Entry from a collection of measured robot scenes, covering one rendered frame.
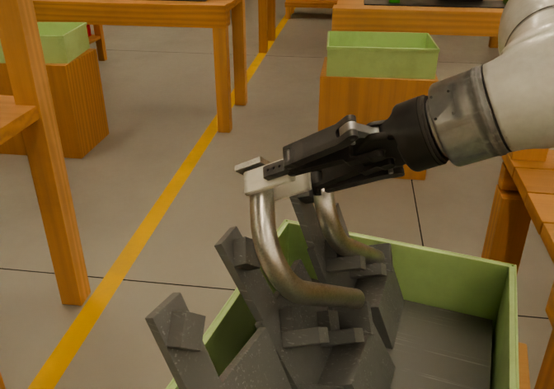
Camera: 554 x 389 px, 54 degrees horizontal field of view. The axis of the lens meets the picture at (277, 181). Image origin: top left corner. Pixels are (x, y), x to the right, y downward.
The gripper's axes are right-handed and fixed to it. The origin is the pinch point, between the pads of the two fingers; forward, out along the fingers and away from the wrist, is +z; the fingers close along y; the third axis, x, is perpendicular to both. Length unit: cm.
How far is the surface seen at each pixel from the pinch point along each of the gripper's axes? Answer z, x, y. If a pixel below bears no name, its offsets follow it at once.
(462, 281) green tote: -7.1, 5.9, -46.2
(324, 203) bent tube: 1.2, -1.4, -13.8
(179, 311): 5.5, 16.1, 10.6
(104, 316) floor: 151, -16, -95
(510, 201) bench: -9, -26, -105
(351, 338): 2.7, 16.5, -20.8
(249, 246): 5.8, 6.5, -1.7
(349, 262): 2.7, 5.1, -22.9
